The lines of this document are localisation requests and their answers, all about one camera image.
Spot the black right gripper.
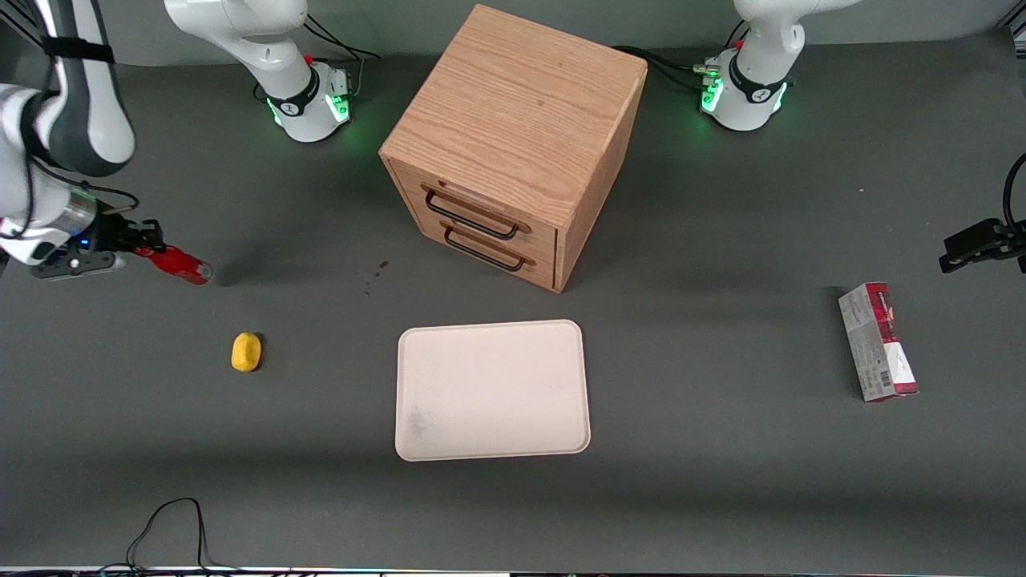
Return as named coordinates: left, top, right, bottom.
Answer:
left=76, top=214, right=166, bottom=256

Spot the red and grey carton box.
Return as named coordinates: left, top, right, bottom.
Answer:
left=838, top=281, right=920, bottom=403

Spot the black right arm base cable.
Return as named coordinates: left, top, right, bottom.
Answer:
left=302, top=16, right=382, bottom=99

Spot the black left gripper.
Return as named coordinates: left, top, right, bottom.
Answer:
left=939, top=218, right=1026, bottom=275

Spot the thin black table cable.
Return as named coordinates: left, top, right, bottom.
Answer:
left=100, top=498, right=241, bottom=575

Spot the black left arm base cable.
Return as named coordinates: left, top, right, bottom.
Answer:
left=613, top=20, right=751, bottom=91

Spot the beige plastic tray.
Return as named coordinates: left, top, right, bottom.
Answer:
left=394, top=319, right=592, bottom=462

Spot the black arm base cable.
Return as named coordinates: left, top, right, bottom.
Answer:
left=613, top=20, right=751, bottom=91
left=302, top=16, right=382, bottom=99

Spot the red coke bottle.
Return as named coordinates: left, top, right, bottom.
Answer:
left=135, top=244, right=214, bottom=287

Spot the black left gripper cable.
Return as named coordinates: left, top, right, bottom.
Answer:
left=1001, top=151, right=1026, bottom=235

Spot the yellow lemon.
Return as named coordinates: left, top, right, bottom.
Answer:
left=231, top=333, right=263, bottom=373

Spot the wooden drawer cabinet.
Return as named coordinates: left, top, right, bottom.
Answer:
left=378, top=4, right=648, bottom=294

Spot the black wire drawer handle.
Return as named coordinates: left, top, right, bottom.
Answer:
left=422, top=188, right=523, bottom=241
left=442, top=226, right=528, bottom=272

